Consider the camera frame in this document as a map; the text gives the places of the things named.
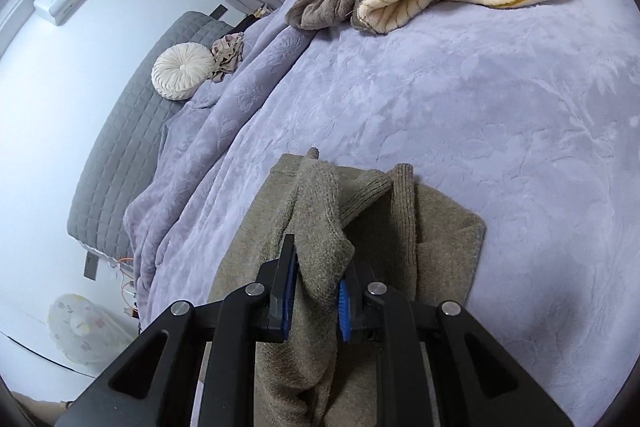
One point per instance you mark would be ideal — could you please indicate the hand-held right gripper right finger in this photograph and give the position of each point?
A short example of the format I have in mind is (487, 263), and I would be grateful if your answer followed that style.
(344, 312)

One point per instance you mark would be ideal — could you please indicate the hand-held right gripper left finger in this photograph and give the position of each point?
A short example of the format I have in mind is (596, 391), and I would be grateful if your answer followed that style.
(287, 302)

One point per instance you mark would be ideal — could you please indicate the olive knit sweater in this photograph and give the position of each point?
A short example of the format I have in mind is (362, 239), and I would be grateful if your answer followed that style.
(320, 207)

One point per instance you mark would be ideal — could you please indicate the white covered fan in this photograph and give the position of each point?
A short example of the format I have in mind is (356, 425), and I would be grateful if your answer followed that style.
(85, 329)

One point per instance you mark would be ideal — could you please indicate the grey quilted headboard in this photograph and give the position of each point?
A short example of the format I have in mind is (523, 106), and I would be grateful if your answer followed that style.
(130, 147)

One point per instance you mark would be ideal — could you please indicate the beige ruffled cloth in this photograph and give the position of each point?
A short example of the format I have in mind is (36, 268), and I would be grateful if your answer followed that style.
(227, 57)

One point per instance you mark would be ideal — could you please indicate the round white pleated pillow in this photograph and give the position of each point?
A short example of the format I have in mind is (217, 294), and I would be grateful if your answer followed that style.
(181, 71)

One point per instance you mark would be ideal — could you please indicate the lavender embossed blanket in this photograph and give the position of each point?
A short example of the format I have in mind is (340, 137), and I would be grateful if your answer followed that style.
(500, 107)

